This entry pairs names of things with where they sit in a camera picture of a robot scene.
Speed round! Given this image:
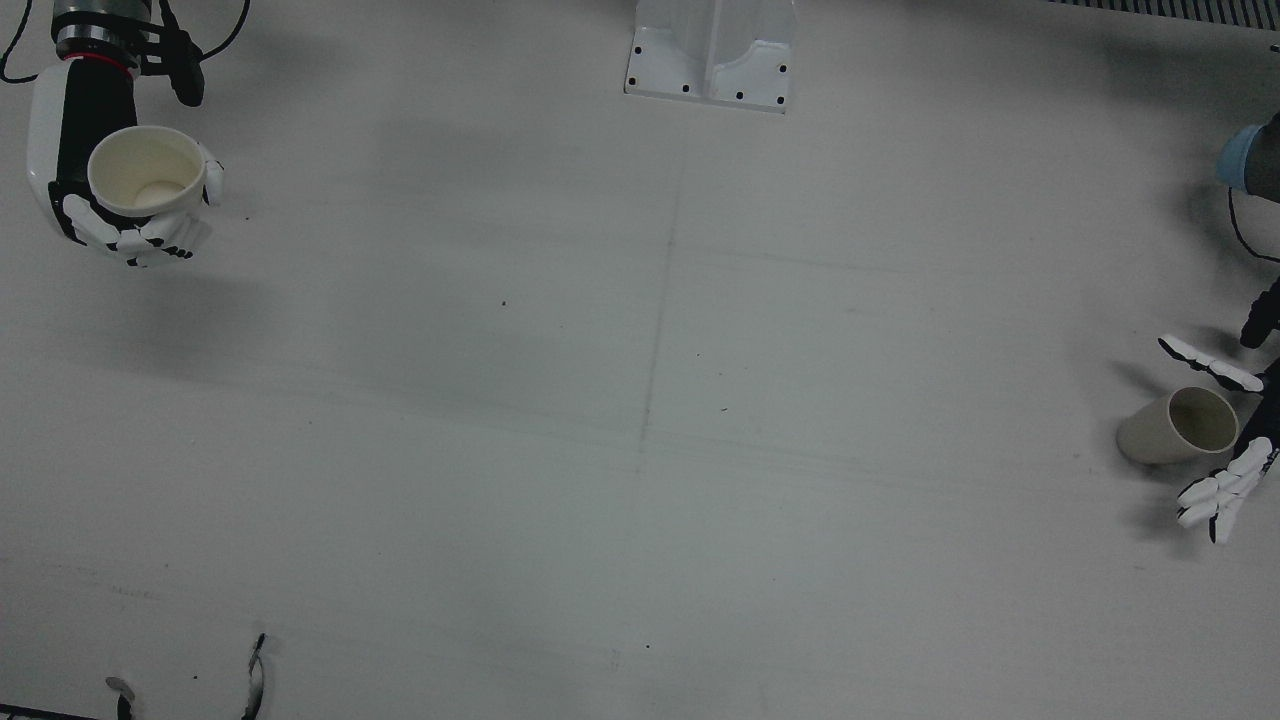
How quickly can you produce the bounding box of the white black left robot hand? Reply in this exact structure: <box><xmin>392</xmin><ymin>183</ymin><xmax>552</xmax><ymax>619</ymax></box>
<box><xmin>1158</xmin><ymin>334</ymin><xmax>1280</xmax><ymax>546</ymax></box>

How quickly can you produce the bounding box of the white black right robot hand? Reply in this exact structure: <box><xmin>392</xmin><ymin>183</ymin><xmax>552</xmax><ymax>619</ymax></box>
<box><xmin>27</xmin><ymin>60</ymin><xmax>227</xmax><ymax>269</ymax></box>

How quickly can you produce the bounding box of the white ridged paper cup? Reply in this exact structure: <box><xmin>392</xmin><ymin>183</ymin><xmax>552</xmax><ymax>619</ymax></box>
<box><xmin>87</xmin><ymin>125</ymin><xmax>209</xmax><ymax>219</ymax></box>

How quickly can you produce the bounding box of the beige smooth paper cup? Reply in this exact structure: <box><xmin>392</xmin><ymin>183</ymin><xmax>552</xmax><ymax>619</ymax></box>
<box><xmin>1116</xmin><ymin>386</ymin><xmax>1241</xmax><ymax>466</ymax></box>

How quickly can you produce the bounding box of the ribbed grey panel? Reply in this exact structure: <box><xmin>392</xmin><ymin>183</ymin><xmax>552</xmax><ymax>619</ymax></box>
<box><xmin>1045</xmin><ymin>0</ymin><xmax>1280</xmax><ymax>31</ymax></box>

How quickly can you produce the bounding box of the long curved grey strip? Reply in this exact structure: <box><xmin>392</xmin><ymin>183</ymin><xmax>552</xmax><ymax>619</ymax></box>
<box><xmin>240</xmin><ymin>633</ymin><xmax>268</xmax><ymax>720</ymax></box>

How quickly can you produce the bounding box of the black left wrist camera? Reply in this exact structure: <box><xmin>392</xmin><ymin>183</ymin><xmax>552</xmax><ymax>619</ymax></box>
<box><xmin>1239</xmin><ymin>278</ymin><xmax>1280</xmax><ymax>350</ymax></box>

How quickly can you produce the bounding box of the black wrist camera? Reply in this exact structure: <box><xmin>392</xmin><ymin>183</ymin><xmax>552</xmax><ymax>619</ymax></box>
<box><xmin>1239</xmin><ymin>278</ymin><xmax>1280</xmax><ymax>350</ymax></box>
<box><xmin>140</xmin><ymin>0</ymin><xmax>207</xmax><ymax>108</ymax></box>

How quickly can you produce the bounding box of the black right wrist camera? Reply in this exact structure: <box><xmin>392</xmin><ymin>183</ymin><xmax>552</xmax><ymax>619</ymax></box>
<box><xmin>140</xmin><ymin>0</ymin><xmax>207</xmax><ymax>108</ymax></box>

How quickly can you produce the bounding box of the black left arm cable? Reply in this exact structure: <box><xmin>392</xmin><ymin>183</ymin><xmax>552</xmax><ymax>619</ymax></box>
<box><xmin>1227</xmin><ymin>185</ymin><xmax>1280</xmax><ymax>265</ymax></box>

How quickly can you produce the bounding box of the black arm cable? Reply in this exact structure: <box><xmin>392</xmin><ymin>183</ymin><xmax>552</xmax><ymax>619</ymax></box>
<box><xmin>0</xmin><ymin>0</ymin><xmax>251</xmax><ymax>84</ymax></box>
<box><xmin>1227</xmin><ymin>185</ymin><xmax>1280</xmax><ymax>265</ymax></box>

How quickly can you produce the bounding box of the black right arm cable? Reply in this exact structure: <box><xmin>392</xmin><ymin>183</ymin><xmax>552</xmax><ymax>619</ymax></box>
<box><xmin>0</xmin><ymin>0</ymin><xmax>251</xmax><ymax>84</ymax></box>

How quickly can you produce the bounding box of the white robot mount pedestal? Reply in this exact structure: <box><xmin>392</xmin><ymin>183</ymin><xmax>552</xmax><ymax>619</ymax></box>
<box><xmin>624</xmin><ymin>0</ymin><xmax>799</xmax><ymax>114</ymax></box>

